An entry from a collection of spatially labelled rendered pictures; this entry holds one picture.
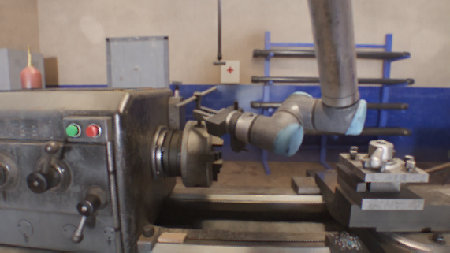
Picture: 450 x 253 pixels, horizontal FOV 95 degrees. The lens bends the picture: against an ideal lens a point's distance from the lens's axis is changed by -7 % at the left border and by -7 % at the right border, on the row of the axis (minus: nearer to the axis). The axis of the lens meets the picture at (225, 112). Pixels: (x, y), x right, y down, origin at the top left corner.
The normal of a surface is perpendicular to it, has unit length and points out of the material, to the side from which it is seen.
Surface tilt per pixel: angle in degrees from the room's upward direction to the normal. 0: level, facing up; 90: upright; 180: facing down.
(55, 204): 90
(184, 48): 90
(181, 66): 90
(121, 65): 90
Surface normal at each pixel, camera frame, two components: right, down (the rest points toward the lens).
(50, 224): -0.04, 0.13
